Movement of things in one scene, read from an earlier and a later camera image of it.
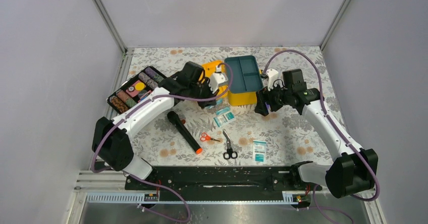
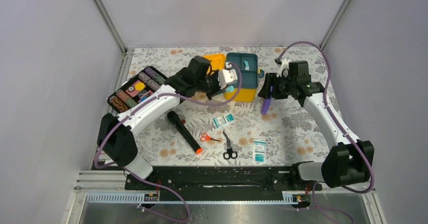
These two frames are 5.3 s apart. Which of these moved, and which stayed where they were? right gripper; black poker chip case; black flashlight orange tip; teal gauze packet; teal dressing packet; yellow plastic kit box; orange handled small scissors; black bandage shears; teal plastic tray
Moved: right gripper; yellow plastic kit box; teal plastic tray
Stayed: black bandage shears; black flashlight orange tip; teal dressing packet; teal gauze packet; orange handled small scissors; black poker chip case
